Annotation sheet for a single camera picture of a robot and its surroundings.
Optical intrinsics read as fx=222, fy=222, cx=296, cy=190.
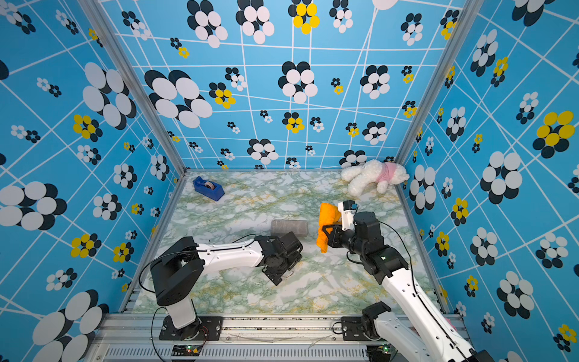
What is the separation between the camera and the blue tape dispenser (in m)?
1.07

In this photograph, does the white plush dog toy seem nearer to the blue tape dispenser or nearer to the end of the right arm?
the end of the right arm

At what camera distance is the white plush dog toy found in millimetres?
1077

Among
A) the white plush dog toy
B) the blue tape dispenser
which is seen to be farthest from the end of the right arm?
the blue tape dispenser

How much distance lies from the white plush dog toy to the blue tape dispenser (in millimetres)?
644
